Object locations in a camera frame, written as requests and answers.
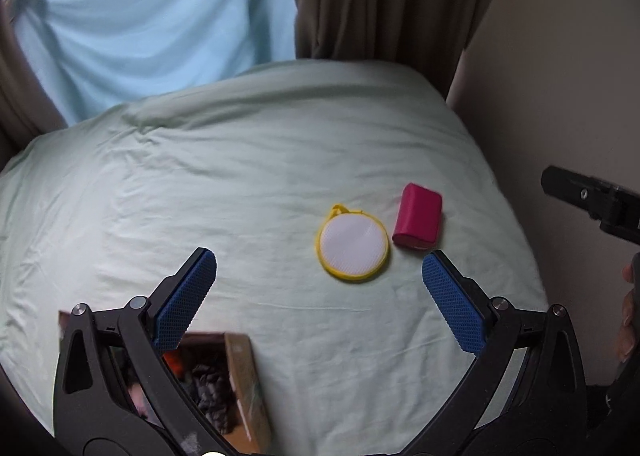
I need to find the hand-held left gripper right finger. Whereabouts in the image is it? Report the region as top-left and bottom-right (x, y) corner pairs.
(400, 250), (588, 456)

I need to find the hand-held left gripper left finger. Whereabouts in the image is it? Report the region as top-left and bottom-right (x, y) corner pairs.
(52, 247), (236, 456)

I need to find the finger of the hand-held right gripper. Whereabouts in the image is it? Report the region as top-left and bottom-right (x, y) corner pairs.
(541, 165), (596, 218)

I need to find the orange plush toy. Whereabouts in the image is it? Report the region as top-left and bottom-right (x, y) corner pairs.
(162, 351), (184, 378)

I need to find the black white patterned scrunchie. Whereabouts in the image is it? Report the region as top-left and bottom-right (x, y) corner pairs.
(186, 362), (236, 433)

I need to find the magenta pouch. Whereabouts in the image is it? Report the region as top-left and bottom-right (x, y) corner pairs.
(391, 182), (444, 251)

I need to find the cardboard box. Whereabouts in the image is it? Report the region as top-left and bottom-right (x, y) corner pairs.
(57, 310), (274, 455)

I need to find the yellow rimmed white round pad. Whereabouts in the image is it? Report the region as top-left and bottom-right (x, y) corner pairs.
(316, 204), (390, 283)

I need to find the person's right hand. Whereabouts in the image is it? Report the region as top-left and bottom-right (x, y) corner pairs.
(617, 252), (640, 363)

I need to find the bed with pale green sheet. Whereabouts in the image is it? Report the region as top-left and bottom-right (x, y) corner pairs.
(0, 59), (549, 456)

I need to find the brown curtain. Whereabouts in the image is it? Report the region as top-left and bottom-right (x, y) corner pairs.
(0, 0), (72, 163)
(292, 0), (502, 103)

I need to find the light blue hanging cloth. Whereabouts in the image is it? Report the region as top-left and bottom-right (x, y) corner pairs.
(10, 0), (302, 128)

